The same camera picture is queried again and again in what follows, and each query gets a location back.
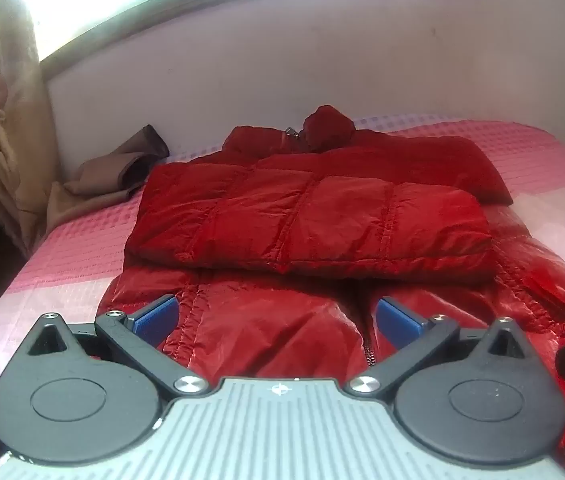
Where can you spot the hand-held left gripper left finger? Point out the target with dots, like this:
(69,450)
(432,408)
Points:
(155,318)

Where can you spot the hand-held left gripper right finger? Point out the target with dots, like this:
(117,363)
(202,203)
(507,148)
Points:
(393,322)

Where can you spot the red puffer jacket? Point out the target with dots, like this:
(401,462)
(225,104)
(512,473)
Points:
(312,240)

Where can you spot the brown cloth garment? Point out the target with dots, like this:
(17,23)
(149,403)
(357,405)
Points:
(112,175)

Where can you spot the pink checked bedsheet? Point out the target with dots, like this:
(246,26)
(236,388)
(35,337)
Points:
(537,160)

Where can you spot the wooden window frame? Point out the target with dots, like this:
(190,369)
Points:
(172,12)

